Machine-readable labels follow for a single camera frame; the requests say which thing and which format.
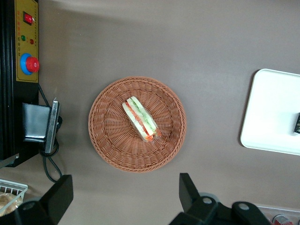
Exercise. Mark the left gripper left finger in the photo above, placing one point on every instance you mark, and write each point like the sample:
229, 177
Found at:
54, 201

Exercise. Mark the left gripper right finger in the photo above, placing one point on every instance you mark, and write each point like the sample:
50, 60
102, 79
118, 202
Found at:
194, 208

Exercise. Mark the triangle sandwich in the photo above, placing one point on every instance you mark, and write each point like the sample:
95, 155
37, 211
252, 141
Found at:
138, 117

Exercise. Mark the brown woven round basket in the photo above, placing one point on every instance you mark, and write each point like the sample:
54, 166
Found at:
112, 140

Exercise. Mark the cream plastic serving tray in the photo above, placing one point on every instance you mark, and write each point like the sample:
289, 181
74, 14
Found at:
269, 112

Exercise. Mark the bagged fried snack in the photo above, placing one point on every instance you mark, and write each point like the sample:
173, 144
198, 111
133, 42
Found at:
7, 201

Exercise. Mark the clear acrylic bottle rack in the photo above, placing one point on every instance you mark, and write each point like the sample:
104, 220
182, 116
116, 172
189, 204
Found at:
281, 209

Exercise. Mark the red cola bottle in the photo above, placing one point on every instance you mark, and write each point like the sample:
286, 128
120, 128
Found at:
282, 220

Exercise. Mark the yellow control panel box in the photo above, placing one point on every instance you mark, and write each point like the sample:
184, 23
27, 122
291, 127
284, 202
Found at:
7, 93

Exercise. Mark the small black glossy packet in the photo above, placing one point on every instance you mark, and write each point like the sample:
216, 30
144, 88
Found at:
297, 124

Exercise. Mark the yellow emergency stop control panel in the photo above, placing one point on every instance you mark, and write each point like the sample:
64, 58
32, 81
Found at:
25, 42

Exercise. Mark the black box with metal bracket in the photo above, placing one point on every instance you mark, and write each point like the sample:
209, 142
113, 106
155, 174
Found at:
35, 122

